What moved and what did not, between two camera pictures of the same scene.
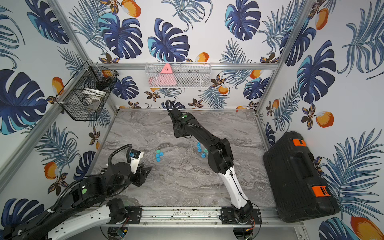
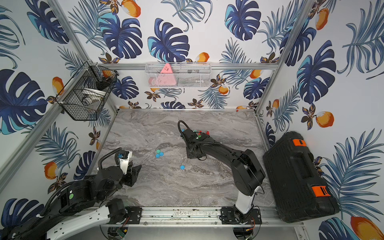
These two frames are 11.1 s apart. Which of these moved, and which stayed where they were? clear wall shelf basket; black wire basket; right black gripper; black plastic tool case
Moved: right black gripper
Stayed: clear wall shelf basket; black wire basket; black plastic tool case
